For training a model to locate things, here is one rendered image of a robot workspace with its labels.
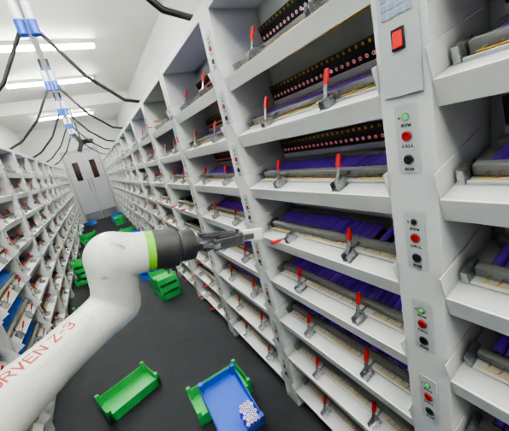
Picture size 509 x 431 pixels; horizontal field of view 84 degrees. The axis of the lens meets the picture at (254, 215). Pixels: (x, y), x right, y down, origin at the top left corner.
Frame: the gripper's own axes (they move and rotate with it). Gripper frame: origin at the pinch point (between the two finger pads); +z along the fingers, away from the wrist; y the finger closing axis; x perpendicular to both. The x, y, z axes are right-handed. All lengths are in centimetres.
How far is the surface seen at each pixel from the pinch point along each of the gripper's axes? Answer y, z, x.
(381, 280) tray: 25.5, 21.1, -10.0
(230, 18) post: -30, 12, 71
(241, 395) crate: -50, 18, -94
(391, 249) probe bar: 24.1, 26.3, -3.3
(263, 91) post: -30, 24, 48
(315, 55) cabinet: -5, 28, 52
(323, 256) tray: 6.3, 20.7, -8.6
